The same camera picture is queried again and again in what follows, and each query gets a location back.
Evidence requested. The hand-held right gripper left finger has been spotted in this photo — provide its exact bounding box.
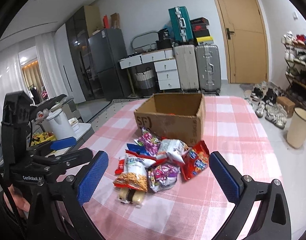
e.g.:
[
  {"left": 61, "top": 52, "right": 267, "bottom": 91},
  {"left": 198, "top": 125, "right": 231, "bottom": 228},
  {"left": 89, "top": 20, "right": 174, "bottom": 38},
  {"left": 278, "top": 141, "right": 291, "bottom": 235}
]
[{"left": 26, "top": 150, "right": 110, "bottom": 240}]

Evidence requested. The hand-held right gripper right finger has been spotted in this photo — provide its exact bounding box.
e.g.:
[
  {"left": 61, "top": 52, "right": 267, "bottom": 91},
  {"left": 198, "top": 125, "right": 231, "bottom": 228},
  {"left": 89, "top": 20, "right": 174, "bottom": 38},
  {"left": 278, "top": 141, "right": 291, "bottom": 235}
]
[{"left": 209, "top": 151, "right": 292, "bottom": 240}]

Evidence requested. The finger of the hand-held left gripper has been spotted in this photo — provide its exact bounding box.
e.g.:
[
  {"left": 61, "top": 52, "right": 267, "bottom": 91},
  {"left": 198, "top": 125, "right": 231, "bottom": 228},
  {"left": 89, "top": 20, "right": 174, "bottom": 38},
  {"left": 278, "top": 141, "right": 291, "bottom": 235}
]
[
  {"left": 32, "top": 148, "right": 93, "bottom": 174},
  {"left": 26, "top": 137, "right": 77, "bottom": 155}
]

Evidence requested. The red white snack packet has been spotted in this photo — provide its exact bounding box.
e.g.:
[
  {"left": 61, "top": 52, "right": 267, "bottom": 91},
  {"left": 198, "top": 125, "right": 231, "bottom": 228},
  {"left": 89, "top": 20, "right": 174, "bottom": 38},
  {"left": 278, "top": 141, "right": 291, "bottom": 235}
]
[{"left": 115, "top": 159, "right": 127, "bottom": 175}]

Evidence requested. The large red snack packet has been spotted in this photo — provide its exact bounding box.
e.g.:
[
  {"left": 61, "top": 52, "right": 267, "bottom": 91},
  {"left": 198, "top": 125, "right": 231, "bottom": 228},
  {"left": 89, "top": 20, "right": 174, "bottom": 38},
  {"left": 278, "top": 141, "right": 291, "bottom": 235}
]
[{"left": 180, "top": 140, "right": 210, "bottom": 182}]

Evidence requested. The white orange noodle snack packet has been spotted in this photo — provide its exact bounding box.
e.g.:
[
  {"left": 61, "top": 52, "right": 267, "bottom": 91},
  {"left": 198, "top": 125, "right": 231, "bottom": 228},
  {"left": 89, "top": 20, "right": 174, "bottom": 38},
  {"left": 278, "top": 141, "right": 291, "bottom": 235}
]
[{"left": 113, "top": 152, "right": 156, "bottom": 193}]

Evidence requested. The purple snack packet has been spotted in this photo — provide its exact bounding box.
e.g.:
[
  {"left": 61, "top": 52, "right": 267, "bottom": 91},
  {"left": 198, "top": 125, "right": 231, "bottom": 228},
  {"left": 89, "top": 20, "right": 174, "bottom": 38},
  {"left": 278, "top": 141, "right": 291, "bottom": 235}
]
[
  {"left": 133, "top": 127, "right": 163, "bottom": 157},
  {"left": 147, "top": 164, "right": 181, "bottom": 193}
]

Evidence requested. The brown cardboard box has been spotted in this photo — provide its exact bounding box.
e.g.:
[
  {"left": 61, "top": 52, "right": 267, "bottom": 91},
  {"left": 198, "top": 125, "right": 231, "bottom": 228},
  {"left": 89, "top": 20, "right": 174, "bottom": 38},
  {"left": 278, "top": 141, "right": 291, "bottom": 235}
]
[{"left": 134, "top": 93, "right": 206, "bottom": 147}]

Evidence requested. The person's left hand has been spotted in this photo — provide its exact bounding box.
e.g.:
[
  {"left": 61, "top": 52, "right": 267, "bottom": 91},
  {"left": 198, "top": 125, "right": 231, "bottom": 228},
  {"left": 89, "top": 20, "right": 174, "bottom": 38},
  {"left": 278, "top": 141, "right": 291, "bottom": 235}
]
[{"left": 4, "top": 184, "right": 31, "bottom": 214}]

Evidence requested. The white electric kettle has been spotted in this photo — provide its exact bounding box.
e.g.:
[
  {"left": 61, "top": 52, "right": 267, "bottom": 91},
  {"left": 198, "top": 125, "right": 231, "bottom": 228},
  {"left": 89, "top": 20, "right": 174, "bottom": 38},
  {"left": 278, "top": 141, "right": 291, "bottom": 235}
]
[{"left": 46, "top": 109, "right": 77, "bottom": 140}]

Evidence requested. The yellow bag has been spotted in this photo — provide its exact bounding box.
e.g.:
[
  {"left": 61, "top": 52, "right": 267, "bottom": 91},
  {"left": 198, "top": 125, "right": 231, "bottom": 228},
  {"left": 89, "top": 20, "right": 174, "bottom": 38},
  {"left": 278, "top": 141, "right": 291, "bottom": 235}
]
[{"left": 32, "top": 132, "right": 56, "bottom": 144}]

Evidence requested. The white side table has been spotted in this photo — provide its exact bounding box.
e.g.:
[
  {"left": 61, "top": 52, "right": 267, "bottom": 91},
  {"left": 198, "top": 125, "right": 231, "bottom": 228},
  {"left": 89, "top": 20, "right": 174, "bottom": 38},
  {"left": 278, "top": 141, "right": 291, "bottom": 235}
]
[{"left": 31, "top": 122, "right": 95, "bottom": 155}]

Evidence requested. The cream cake roll packet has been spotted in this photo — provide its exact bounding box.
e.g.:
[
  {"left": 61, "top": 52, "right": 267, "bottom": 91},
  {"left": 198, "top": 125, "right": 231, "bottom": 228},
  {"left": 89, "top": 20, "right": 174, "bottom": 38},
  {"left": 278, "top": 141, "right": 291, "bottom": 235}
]
[{"left": 117, "top": 187, "right": 146, "bottom": 208}]

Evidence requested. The pink checked tablecloth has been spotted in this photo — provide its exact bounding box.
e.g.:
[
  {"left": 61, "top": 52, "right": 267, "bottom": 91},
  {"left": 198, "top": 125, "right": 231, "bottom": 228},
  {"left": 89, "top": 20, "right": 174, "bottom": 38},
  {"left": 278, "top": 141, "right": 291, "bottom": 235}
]
[{"left": 55, "top": 95, "right": 283, "bottom": 240}]

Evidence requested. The blue snack packet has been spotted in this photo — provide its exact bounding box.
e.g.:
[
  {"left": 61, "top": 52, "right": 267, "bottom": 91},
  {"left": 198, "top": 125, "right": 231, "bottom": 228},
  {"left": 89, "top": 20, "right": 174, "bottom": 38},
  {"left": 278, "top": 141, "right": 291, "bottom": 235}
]
[{"left": 126, "top": 143, "right": 156, "bottom": 159}]

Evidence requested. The white curtain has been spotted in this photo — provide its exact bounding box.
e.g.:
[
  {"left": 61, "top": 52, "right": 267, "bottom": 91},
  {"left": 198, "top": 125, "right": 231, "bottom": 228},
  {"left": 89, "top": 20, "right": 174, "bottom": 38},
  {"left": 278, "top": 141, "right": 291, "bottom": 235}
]
[{"left": 34, "top": 34, "right": 66, "bottom": 98}]

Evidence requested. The white wardrobe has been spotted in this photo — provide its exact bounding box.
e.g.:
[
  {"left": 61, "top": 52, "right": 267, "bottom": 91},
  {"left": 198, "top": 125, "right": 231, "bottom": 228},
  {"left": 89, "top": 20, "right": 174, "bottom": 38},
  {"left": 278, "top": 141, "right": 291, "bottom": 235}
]
[{"left": 54, "top": 24, "right": 86, "bottom": 104}]

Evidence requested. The pile of shoes on floor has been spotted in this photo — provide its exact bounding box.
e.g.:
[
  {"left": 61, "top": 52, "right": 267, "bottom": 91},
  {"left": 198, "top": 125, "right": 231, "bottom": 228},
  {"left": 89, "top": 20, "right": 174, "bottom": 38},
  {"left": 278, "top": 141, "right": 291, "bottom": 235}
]
[{"left": 249, "top": 81, "right": 289, "bottom": 130}]

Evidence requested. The beige waste bin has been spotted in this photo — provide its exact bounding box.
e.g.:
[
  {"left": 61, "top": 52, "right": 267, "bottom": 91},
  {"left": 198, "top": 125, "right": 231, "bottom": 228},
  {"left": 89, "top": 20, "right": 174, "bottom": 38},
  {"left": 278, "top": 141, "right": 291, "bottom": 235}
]
[{"left": 287, "top": 107, "right": 306, "bottom": 149}]

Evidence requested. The dark glass wardrobe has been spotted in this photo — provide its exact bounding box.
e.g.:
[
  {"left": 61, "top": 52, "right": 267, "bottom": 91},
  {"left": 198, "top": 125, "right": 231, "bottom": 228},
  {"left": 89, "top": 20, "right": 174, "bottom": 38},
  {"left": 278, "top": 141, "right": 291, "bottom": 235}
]
[{"left": 65, "top": 6, "right": 103, "bottom": 102}]

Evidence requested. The grey doormat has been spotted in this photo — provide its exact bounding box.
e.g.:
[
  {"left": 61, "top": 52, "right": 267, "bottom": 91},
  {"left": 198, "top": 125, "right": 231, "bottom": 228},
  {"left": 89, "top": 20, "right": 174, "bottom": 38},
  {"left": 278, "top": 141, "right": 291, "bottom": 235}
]
[{"left": 240, "top": 82, "right": 255, "bottom": 98}]

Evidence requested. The grey fridge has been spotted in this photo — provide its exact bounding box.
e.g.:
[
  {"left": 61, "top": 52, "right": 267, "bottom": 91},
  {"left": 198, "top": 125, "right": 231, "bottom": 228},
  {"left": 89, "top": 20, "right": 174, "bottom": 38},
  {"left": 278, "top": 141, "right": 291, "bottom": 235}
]
[{"left": 88, "top": 29, "right": 132, "bottom": 100}]

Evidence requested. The small cardboard box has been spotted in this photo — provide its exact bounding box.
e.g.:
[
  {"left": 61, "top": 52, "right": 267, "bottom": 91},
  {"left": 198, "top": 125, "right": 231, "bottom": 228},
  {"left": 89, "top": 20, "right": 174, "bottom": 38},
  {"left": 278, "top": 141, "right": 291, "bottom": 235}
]
[{"left": 276, "top": 96, "right": 296, "bottom": 118}]

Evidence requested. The grey white laundry basket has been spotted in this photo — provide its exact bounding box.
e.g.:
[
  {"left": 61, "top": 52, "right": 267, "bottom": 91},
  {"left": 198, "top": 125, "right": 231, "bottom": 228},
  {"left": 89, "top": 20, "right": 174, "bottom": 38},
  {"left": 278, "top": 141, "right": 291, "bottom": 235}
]
[{"left": 134, "top": 70, "right": 157, "bottom": 96}]

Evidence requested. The silver suitcase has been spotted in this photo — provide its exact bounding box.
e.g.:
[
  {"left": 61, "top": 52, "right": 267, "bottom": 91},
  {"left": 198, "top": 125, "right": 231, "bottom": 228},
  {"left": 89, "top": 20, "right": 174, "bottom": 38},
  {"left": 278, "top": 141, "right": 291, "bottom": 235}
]
[{"left": 195, "top": 44, "right": 222, "bottom": 93}]

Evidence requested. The beige suitcase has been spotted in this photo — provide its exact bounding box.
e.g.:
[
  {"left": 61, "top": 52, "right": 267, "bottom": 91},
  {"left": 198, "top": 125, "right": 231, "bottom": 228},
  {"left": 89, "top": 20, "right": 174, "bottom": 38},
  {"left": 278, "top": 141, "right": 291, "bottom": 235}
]
[{"left": 173, "top": 44, "right": 199, "bottom": 92}]

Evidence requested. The white desk with drawers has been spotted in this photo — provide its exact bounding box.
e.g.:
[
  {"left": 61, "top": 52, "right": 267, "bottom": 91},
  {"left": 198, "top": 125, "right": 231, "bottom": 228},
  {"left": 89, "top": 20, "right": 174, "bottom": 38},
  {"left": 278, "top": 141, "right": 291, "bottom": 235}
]
[{"left": 119, "top": 49, "right": 181, "bottom": 90}]

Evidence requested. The tall cardboard box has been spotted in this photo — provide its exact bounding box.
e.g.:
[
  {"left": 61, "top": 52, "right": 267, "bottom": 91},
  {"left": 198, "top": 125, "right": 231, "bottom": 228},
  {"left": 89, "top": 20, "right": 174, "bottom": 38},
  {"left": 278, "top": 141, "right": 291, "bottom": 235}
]
[{"left": 110, "top": 13, "right": 120, "bottom": 29}]

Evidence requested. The oval mirror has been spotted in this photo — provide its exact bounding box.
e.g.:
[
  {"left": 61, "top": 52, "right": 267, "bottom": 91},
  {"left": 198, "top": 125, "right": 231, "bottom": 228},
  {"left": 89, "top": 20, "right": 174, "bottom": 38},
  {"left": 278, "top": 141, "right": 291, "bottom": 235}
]
[{"left": 131, "top": 31, "right": 159, "bottom": 53}]

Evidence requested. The wooden door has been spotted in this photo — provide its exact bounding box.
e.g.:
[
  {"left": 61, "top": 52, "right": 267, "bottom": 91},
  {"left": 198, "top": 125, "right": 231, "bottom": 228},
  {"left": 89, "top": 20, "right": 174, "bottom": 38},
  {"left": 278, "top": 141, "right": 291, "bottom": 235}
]
[{"left": 208, "top": 0, "right": 269, "bottom": 84}]

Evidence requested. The yellow black shoe box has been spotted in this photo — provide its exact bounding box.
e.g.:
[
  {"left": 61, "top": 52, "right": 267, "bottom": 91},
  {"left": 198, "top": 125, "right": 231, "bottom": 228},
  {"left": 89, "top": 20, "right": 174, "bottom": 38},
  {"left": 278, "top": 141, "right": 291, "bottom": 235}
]
[{"left": 196, "top": 37, "right": 215, "bottom": 46}]

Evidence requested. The wooden shoe rack with shoes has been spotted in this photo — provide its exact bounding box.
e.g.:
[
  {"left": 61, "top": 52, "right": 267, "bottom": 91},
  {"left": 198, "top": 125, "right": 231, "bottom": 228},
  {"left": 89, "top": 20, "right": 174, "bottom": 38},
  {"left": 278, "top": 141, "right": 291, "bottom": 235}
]
[{"left": 281, "top": 31, "right": 306, "bottom": 83}]

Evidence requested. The plain black shoe box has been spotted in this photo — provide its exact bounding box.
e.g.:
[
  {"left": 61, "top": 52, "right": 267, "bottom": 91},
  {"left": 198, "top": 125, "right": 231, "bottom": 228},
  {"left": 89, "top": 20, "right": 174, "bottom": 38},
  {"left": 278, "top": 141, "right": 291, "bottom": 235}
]
[{"left": 193, "top": 30, "right": 211, "bottom": 39}]

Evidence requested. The black printed bag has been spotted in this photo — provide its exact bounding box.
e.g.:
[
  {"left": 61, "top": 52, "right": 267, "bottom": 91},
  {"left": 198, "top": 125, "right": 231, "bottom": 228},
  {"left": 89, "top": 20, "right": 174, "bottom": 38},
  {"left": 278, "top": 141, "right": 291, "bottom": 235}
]
[{"left": 158, "top": 29, "right": 175, "bottom": 42}]

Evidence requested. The black shoe box red print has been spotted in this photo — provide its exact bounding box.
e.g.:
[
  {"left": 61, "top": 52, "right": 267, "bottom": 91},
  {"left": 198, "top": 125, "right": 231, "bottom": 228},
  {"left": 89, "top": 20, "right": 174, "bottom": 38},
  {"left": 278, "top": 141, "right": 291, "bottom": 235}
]
[{"left": 190, "top": 17, "right": 209, "bottom": 26}]

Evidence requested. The teal suitcase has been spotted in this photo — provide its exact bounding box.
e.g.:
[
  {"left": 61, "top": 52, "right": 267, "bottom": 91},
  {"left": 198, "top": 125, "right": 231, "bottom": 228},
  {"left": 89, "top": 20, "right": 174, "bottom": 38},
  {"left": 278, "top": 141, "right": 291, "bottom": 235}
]
[{"left": 168, "top": 6, "right": 194, "bottom": 43}]

